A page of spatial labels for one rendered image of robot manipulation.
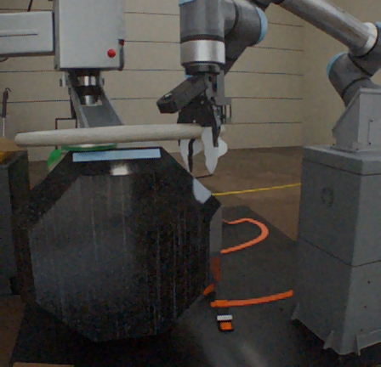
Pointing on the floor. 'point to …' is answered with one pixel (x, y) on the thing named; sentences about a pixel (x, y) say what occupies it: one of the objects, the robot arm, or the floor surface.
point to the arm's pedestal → (339, 248)
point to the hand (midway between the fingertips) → (198, 166)
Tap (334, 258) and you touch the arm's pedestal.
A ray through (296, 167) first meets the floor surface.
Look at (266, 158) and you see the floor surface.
